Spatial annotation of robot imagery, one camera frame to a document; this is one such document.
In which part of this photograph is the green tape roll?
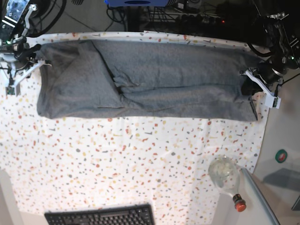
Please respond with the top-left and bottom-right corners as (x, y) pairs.
(275, 149), (288, 163)

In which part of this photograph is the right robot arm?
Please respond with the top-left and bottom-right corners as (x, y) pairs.
(0, 0), (51, 96)

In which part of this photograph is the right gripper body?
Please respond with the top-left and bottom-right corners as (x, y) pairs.
(0, 44), (51, 96)

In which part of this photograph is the clear bottle with red cap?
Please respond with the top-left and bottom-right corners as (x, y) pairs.
(208, 156), (247, 212)

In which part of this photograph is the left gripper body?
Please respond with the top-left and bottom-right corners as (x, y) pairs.
(240, 62), (285, 109)

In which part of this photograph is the terrazzo patterned tablecloth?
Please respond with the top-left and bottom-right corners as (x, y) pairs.
(0, 31), (269, 225)

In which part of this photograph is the blue box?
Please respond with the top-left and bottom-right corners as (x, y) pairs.
(104, 0), (176, 7)

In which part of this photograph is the grey laptop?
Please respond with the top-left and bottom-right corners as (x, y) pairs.
(236, 169), (300, 225)

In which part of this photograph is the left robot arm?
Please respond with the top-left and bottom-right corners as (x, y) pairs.
(240, 0), (300, 108)

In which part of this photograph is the grey t-shirt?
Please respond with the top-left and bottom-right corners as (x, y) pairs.
(37, 40), (260, 121)

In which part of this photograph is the black keyboard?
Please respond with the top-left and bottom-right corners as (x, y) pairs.
(44, 204), (155, 225)

